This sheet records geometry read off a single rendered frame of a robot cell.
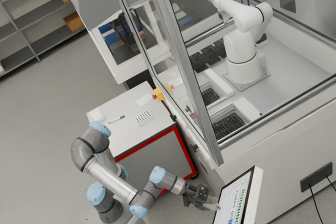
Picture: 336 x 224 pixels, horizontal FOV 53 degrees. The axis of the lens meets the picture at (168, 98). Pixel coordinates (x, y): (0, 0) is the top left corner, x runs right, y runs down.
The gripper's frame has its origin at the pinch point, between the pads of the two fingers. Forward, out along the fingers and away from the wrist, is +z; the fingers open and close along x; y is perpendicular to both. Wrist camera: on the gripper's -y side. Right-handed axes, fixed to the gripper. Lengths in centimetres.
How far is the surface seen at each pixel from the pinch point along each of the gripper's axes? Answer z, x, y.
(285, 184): 55, 54, -33
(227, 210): 1.3, -3.1, 8.9
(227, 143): -5.6, 32.7, 5.0
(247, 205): 1.8, -5.7, 26.2
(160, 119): -36, 73, -62
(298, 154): 46, 62, -10
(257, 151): 15.8, 43.7, -3.0
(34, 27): -267, 292, -310
